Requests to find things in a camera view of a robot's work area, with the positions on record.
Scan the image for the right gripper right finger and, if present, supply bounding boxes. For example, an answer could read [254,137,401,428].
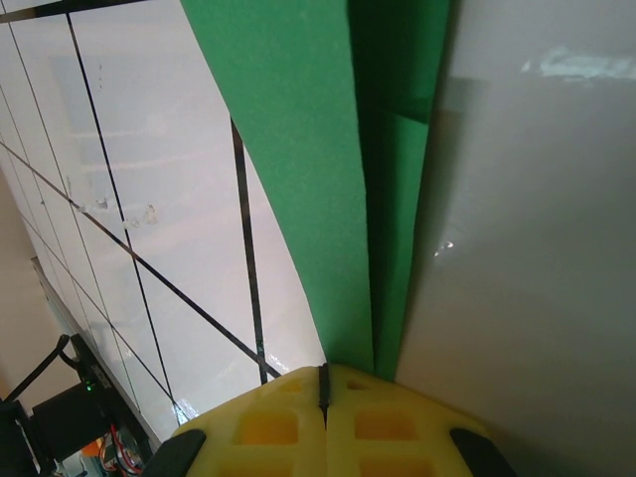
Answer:
[324,365,518,477]

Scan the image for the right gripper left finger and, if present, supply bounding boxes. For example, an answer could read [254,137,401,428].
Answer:
[143,365,330,477]

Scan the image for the green paper sheet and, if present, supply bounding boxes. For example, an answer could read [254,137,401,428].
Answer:
[179,0,461,384]

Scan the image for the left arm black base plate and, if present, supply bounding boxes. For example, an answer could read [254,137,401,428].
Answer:
[29,342,150,477]

